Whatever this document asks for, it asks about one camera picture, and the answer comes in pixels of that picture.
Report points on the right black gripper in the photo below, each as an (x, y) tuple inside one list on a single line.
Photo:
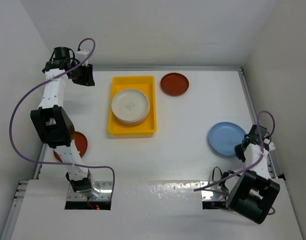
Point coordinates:
[(237, 150)]

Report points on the yellow plastic bin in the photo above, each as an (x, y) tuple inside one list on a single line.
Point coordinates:
[(145, 84)]

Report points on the dark red plate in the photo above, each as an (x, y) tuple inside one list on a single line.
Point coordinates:
[(81, 144), (174, 84)]

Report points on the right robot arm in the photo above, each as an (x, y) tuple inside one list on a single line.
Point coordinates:
[(254, 192)]

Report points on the light blue plate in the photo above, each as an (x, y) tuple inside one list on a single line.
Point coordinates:
[(224, 136)]

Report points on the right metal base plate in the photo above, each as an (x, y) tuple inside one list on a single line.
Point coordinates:
[(214, 193)]

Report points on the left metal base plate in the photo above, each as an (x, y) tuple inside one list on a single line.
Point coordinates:
[(101, 193)]

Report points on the metal base plate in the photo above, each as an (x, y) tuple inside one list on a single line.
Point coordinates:
[(101, 193), (214, 193)]

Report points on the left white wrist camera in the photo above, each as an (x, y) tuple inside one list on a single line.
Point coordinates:
[(81, 55)]

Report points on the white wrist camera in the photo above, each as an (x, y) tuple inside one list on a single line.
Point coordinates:
[(269, 145), (81, 55)]

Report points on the cream white plate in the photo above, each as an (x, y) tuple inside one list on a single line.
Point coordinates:
[(129, 99)]

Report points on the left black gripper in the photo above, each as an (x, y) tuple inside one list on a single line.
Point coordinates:
[(86, 79)]

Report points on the dark red plate top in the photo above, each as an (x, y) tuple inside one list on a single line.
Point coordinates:
[(174, 84)]

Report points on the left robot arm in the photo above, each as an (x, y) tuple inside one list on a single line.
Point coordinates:
[(52, 123)]

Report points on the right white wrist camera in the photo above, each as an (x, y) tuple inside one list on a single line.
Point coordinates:
[(269, 145)]

